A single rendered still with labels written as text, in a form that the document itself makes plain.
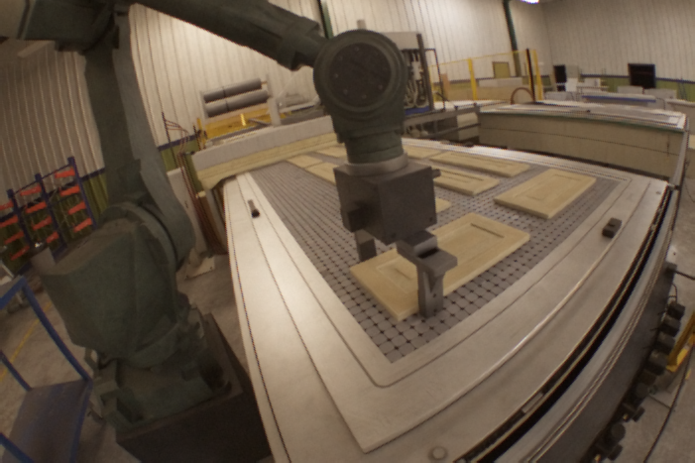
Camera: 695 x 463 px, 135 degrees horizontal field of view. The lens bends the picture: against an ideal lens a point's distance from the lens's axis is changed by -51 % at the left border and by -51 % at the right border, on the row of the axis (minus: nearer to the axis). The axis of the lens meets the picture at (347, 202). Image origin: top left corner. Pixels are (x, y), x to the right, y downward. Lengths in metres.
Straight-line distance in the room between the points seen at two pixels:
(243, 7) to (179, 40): 7.24
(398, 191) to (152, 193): 0.77
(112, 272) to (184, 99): 6.80
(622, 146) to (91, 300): 4.54
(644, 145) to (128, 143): 4.44
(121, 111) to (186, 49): 6.73
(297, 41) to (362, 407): 0.68
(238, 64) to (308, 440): 7.49
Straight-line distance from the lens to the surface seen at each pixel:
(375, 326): 0.68
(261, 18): 0.65
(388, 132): 0.59
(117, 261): 0.91
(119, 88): 1.12
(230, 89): 6.78
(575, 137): 4.42
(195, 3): 0.72
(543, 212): 1.10
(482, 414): 0.56
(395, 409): 0.54
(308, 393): 0.63
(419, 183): 0.59
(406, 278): 0.78
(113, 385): 1.27
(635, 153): 4.18
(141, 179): 1.04
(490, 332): 0.65
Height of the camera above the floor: 1.35
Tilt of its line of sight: 19 degrees down
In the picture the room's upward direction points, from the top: 12 degrees counter-clockwise
